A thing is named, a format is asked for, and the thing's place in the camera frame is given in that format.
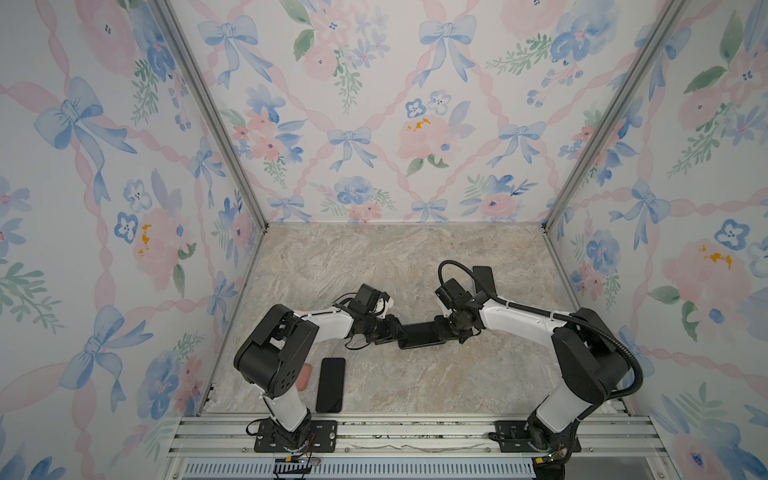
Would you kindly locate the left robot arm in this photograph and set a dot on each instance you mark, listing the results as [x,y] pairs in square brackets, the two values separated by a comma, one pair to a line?
[273,355]

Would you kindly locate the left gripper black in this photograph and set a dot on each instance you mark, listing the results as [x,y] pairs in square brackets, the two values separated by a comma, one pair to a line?
[391,332]

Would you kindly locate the black phone case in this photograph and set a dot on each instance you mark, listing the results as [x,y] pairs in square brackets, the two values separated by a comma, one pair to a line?
[423,339]

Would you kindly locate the pink phone case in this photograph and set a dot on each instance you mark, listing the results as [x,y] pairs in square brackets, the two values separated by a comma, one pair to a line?
[304,377]

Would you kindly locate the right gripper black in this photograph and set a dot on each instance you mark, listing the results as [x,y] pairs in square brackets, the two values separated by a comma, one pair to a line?
[438,323]

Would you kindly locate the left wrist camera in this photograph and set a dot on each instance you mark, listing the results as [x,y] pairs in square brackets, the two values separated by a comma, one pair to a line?
[370,301]

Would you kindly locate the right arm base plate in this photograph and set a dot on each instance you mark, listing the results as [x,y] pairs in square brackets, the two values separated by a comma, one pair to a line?
[520,436]

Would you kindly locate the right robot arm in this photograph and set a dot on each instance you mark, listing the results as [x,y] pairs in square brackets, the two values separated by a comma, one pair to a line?
[595,365]

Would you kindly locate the aluminium rail frame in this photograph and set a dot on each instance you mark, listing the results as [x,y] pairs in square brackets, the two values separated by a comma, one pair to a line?
[412,446]

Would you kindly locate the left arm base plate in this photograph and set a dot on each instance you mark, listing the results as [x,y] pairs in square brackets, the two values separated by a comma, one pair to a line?
[312,436]

